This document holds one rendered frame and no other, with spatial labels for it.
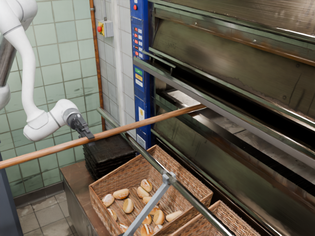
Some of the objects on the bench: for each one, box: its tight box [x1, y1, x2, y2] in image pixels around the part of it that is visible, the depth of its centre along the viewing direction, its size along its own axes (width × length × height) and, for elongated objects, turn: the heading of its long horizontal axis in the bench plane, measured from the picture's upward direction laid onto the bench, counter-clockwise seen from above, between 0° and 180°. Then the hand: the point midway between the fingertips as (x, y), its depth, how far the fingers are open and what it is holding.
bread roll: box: [137, 186, 150, 199], centre depth 204 cm, size 6×10×7 cm
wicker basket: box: [89, 145, 213, 236], centre depth 185 cm, size 49×56×28 cm
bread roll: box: [141, 224, 153, 236], centre depth 177 cm, size 10×7×6 cm
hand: (89, 138), depth 151 cm, fingers open, 3 cm apart
